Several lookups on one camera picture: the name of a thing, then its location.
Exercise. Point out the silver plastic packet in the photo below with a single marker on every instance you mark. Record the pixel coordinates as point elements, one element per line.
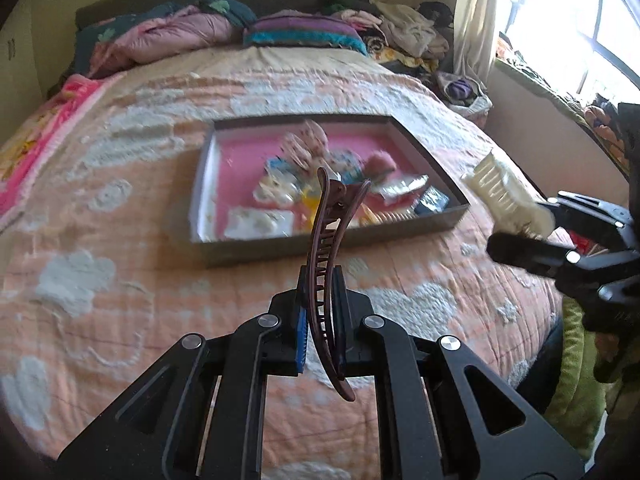
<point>402,187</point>

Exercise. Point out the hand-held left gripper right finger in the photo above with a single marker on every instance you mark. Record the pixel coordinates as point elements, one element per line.
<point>341,330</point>

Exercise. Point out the grey box with pink lining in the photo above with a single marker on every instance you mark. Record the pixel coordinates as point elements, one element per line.
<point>240,160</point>

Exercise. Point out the purple and teal quilt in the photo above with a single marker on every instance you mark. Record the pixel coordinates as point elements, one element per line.
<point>165,30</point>

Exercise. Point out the cloth bag of clothes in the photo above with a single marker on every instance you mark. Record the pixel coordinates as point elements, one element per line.
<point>462,92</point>

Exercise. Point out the beige bed sheet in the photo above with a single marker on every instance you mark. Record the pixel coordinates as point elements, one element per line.
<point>225,65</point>

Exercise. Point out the colourful cloth on windowsill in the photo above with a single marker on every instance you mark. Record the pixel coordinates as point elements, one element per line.
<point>602,127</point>

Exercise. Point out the blue floral hair scrunchie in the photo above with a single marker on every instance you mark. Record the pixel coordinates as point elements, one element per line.
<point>346,166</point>

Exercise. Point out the pink cartoon blanket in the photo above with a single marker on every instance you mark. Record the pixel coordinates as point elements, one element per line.
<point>45,135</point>

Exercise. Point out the yellow hair clip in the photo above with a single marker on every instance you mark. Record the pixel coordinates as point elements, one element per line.
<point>311,205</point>

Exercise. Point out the dark blue packet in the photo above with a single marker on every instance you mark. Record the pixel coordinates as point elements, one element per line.
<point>431,202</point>

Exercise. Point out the white claw hair clip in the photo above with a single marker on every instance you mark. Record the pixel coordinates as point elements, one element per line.
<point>500,190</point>

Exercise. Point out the brown hair clip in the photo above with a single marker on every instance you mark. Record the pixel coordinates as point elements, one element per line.
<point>320,260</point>

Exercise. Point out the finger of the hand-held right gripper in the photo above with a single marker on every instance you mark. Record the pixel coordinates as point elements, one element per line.
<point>530,252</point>
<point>590,215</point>

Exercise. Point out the pile of clothes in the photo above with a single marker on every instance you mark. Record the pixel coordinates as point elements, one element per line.
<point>395,25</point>

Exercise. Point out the cream wardrobe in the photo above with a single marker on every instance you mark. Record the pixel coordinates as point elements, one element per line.
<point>12,60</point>

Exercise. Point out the person's green padded clothing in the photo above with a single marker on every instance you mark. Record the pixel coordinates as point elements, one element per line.
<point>580,375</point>

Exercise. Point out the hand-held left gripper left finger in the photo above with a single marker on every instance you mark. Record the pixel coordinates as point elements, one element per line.
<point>300,330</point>

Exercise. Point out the clear hair clip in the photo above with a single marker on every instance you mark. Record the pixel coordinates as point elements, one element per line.
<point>275,192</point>

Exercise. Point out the striped pillow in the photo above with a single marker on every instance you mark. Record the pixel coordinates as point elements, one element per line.
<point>305,35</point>

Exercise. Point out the peach hair clip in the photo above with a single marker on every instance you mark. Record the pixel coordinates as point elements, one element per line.
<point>307,142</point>

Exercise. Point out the pink fluffy pom-pom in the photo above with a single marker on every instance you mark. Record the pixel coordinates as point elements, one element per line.
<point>381,165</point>

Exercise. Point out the orange hair comb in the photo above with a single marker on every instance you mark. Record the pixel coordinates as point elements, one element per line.
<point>390,216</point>

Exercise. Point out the window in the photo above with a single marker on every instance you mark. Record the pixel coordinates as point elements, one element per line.
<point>565,20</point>

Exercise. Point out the cream curtain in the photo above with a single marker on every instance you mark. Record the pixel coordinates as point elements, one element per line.
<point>477,15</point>

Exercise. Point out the clear plastic packet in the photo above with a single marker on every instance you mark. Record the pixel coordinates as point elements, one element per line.
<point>257,223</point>

